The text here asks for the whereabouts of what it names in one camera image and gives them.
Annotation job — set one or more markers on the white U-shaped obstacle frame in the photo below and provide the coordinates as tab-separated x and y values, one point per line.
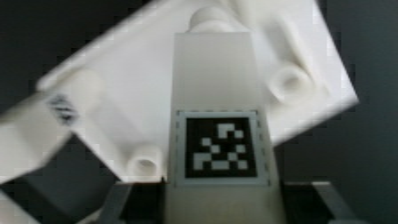
33	136

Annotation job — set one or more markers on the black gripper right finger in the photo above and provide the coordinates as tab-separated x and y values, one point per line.
313	204

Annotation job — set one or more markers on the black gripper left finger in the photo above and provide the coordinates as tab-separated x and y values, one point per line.
134	204

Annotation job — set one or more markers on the white desk top tray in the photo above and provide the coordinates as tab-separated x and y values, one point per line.
123	69

